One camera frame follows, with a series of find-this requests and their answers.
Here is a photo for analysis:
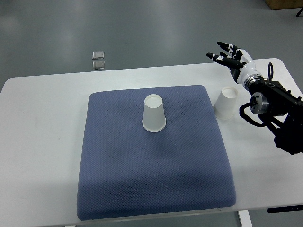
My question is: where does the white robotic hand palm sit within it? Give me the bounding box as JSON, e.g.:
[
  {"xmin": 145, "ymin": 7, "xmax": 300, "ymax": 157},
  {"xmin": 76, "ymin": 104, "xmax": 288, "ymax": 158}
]
[{"xmin": 229, "ymin": 49, "xmax": 262, "ymax": 85}]

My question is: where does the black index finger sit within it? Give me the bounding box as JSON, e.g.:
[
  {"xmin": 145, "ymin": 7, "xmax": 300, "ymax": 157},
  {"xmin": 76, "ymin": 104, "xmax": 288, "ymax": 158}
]
[{"xmin": 217, "ymin": 42, "xmax": 239, "ymax": 52}]

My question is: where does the black outer finger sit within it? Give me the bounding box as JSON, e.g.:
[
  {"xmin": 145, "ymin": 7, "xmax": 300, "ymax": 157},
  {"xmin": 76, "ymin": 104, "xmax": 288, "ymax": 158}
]
[{"xmin": 220, "ymin": 48, "xmax": 239, "ymax": 59}]

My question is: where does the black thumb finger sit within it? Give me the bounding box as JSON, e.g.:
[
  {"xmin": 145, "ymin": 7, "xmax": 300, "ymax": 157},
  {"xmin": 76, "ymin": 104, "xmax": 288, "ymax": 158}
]
[{"xmin": 206, "ymin": 52, "xmax": 246, "ymax": 69}]

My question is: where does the white paper cup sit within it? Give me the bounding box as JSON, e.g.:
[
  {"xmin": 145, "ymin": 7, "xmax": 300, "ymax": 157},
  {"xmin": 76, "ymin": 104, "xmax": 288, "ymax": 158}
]
[
  {"xmin": 142, "ymin": 94, "xmax": 166, "ymax": 133},
  {"xmin": 213, "ymin": 87, "xmax": 238, "ymax": 120}
]

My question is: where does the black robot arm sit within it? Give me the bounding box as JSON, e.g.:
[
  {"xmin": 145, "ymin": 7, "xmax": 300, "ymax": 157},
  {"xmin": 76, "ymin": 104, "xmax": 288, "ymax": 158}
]
[{"xmin": 207, "ymin": 42, "xmax": 303, "ymax": 155}]

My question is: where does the brown cardboard box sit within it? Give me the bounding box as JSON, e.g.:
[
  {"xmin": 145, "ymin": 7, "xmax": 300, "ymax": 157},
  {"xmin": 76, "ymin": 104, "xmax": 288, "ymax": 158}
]
[{"xmin": 265, "ymin": 0, "xmax": 303, "ymax": 10}]

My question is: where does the black tripod foot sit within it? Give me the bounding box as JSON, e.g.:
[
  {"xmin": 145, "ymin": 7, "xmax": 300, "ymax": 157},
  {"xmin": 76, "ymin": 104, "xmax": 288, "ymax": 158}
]
[{"xmin": 296, "ymin": 8, "xmax": 303, "ymax": 17}]

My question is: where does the upper metal floor plate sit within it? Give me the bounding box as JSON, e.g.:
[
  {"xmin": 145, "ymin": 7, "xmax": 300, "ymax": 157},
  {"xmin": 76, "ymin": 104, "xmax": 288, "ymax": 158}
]
[{"xmin": 92, "ymin": 51, "xmax": 105, "ymax": 60}]

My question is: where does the metal floor plate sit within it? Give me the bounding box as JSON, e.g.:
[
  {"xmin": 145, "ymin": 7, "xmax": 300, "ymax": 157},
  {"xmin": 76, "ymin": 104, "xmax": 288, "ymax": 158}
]
[
  {"xmin": 92, "ymin": 51, "xmax": 105, "ymax": 60},
  {"xmin": 92, "ymin": 60, "xmax": 105, "ymax": 70}
]

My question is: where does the lower metal floor plate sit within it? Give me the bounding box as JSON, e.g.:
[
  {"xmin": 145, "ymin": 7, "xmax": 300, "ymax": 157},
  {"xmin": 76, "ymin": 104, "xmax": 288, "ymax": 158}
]
[{"xmin": 92, "ymin": 60, "xmax": 105, "ymax": 70}]

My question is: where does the black table control panel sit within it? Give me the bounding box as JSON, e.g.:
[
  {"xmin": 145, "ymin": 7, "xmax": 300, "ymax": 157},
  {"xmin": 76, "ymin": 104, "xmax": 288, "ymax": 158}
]
[{"xmin": 267, "ymin": 205, "xmax": 303, "ymax": 214}]

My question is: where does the blue fabric cushion mat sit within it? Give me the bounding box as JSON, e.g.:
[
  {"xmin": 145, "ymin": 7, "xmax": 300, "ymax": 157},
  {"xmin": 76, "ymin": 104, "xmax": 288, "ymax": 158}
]
[{"xmin": 77, "ymin": 85, "xmax": 236, "ymax": 221}]

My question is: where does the white table leg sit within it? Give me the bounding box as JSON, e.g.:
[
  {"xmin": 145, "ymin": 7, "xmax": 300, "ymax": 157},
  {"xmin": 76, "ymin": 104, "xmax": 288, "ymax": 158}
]
[{"xmin": 238, "ymin": 210, "xmax": 253, "ymax": 227}]

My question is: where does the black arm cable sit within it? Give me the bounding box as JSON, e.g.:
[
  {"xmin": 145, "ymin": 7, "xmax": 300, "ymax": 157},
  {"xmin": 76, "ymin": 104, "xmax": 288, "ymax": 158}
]
[{"xmin": 267, "ymin": 62, "xmax": 275, "ymax": 81}]

